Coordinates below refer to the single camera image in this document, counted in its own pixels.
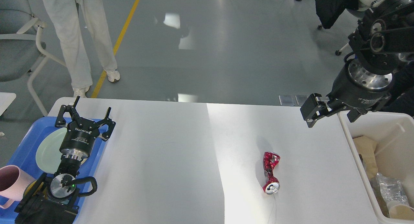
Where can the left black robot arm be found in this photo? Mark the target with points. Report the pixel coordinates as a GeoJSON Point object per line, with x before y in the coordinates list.
{"type": "Point", "coordinates": [51, 199]}

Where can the right metal floor plate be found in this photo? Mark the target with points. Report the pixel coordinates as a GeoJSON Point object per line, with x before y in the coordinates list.
{"type": "Point", "coordinates": [301, 99]}

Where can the pink ribbed mug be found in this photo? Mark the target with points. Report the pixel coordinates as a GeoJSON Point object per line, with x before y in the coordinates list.
{"type": "Point", "coordinates": [13, 183]}

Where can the green plate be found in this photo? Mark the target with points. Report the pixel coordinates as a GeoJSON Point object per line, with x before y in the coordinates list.
{"type": "Point", "coordinates": [48, 155]}

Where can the brown paper bag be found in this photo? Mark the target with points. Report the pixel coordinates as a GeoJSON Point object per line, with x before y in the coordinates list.
{"type": "Point", "coordinates": [366, 148]}

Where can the left metal floor plate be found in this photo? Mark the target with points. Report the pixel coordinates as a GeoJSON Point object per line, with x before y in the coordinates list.
{"type": "Point", "coordinates": [286, 100]}

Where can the blue plastic tray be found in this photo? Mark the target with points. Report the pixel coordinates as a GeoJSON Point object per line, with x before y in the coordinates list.
{"type": "Point", "coordinates": [25, 158]}

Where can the white plastic bin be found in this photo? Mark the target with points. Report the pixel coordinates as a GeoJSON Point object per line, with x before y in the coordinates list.
{"type": "Point", "coordinates": [394, 134]}

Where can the blue-grey HOME mug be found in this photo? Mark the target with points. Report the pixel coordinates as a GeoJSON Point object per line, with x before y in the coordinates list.
{"type": "Point", "coordinates": [34, 189]}

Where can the metal floor plate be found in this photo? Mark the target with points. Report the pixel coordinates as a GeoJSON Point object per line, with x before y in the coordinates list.
{"type": "Point", "coordinates": [301, 99]}
{"type": "Point", "coordinates": [286, 100]}

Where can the white side table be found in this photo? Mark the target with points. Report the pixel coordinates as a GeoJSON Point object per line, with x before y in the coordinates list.
{"type": "Point", "coordinates": [5, 101]}

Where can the white paper cup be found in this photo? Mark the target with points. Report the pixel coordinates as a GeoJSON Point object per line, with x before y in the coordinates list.
{"type": "Point", "coordinates": [398, 210]}

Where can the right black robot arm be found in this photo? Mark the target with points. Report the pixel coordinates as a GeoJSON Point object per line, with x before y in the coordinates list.
{"type": "Point", "coordinates": [382, 40]}

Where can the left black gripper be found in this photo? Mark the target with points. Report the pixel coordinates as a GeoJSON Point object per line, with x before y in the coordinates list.
{"type": "Point", "coordinates": [78, 140]}

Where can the person in light trousers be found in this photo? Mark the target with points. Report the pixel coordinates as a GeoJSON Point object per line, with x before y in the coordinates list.
{"type": "Point", "coordinates": [64, 16]}

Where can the grey office chair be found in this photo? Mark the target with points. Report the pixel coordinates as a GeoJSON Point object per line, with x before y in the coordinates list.
{"type": "Point", "coordinates": [21, 48]}

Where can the aluminium foil tray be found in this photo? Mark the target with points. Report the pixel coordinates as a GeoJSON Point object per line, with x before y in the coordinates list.
{"type": "Point", "coordinates": [386, 189]}

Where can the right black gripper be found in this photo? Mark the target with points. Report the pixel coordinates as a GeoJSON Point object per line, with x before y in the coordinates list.
{"type": "Point", "coordinates": [354, 86]}

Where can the chair with black jacket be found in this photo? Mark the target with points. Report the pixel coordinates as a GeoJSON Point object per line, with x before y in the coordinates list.
{"type": "Point", "coordinates": [329, 11]}

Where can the red wrapper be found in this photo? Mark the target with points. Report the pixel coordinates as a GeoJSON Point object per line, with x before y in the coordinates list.
{"type": "Point", "coordinates": [270, 161]}

